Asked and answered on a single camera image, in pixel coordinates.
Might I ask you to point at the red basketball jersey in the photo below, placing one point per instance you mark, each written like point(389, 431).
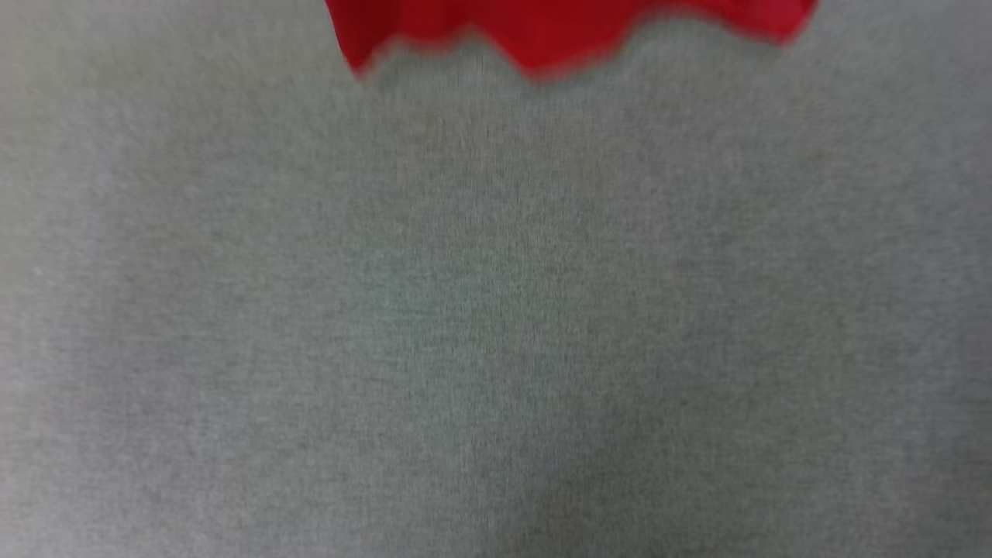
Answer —
point(542, 27)

